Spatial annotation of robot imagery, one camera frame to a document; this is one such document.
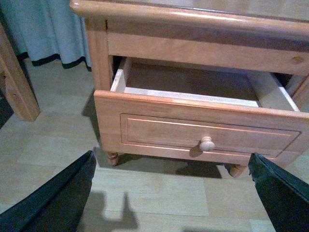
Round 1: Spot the wooden drawer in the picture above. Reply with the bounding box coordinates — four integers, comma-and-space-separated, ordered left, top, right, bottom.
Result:
94, 58, 309, 166

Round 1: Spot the wooden nightstand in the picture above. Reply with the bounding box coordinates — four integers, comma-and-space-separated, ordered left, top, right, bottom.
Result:
70, 0, 309, 177

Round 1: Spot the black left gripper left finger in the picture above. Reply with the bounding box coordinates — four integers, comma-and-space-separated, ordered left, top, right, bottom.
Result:
0, 150, 96, 232

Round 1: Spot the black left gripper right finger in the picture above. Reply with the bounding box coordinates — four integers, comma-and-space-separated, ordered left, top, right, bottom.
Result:
249, 153, 309, 232

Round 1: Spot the wooden bed frame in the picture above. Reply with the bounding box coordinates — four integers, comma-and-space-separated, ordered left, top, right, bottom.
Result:
0, 27, 40, 121

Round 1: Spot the grey curtain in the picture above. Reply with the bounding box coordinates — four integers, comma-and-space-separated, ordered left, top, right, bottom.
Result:
0, 0, 91, 69

